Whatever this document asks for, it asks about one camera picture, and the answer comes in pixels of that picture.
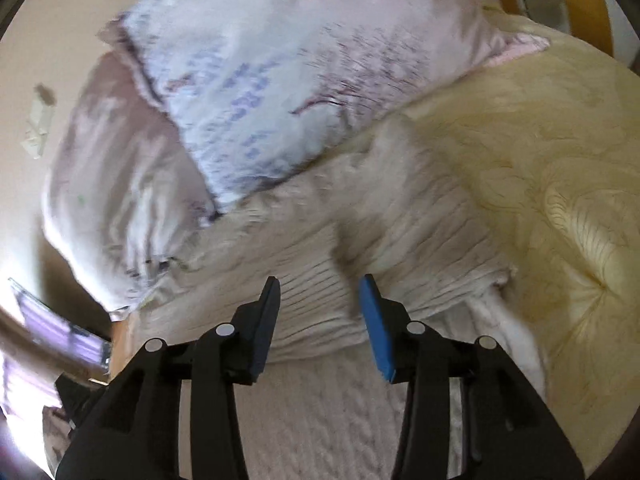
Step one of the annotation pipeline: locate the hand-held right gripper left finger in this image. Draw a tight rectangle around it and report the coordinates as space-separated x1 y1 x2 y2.
56 276 281 480

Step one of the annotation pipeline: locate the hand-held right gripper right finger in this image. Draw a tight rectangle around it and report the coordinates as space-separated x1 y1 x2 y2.
358 274 586 480

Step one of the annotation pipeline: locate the beige ribbed knit blanket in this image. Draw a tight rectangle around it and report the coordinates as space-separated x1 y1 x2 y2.
131 112 518 363

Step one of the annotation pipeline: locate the pink satin pillow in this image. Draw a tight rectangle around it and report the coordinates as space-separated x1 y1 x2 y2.
41 50 221 322

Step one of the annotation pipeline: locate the yellow embroidered bedspread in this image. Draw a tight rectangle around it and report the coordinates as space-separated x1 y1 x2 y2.
400 7 640 480

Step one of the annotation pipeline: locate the white printed pillow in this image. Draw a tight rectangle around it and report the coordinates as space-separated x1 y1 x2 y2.
98 0 550 216

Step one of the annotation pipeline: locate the wooden headboard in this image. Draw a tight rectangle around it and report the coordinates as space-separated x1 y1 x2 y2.
482 0 617 58

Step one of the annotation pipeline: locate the white wall switch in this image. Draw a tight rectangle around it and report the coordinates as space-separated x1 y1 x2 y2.
21 101 56 161

